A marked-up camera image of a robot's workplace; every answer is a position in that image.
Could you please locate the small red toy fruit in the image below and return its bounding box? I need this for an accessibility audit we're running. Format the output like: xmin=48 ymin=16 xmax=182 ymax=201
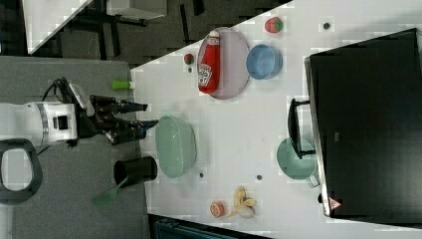
xmin=184 ymin=54 xmax=194 ymax=65

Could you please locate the green spatula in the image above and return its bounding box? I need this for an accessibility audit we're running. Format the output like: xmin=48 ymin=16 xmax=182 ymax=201
xmin=92 ymin=177 xmax=127 ymax=207

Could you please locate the green mug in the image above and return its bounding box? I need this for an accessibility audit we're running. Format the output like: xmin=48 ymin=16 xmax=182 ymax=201
xmin=277 ymin=138 xmax=320 ymax=188

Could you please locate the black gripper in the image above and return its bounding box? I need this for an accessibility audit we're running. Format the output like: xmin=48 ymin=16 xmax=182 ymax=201
xmin=76 ymin=96 xmax=158 ymax=144

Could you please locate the green marker pen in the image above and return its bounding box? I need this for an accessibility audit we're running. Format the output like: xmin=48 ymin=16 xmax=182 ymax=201
xmin=111 ymin=81 xmax=135 ymax=91

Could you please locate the blue bowl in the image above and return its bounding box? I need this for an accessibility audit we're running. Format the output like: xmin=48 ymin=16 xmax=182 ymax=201
xmin=246 ymin=44 xmax=283 ymax=80

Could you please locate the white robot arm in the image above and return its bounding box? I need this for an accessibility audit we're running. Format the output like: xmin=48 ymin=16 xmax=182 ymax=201
xmin=1 ymin=96 xmax=158 ymax=146

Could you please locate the toy orange half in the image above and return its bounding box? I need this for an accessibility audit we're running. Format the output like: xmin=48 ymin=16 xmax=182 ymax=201
xmin=210 ymin=201 xmax=225 ymax=218

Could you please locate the grey round plate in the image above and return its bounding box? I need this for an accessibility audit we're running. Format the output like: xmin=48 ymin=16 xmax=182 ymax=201
xmin=197 ymin=28 xmax=249 ymax=100

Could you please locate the red ketchup bottle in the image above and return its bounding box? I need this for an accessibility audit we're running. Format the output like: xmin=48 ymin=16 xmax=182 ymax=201
xmin=198 ymin=30 xmax=220 ymax=94

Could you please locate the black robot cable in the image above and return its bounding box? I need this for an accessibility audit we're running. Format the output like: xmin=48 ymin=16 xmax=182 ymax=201
xmin=41 ymin=77 xmax=72 ymax=103

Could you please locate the green plastic strainer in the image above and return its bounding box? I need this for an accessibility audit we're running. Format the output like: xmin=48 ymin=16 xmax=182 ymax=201
xmin=155 ymin=116 xmax=197 ymax=178

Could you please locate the black toaster oven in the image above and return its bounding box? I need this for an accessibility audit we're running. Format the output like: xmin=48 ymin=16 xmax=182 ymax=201
xmin=288 ymin=28 xmax=422 ymax=228

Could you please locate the toy peeled banana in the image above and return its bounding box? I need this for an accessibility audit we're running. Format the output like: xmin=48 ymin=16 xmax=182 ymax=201
xmin=227 ymin=186 xmax=257 ymax=218

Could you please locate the toy strawberry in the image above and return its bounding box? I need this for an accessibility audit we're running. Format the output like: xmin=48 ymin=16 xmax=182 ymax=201
xmin=265 ymin=17 xmax=284 ymax=34

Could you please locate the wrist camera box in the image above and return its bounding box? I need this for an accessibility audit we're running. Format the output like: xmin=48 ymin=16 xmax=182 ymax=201
xmin=70 ymin=84 xmax=95 ymax=117

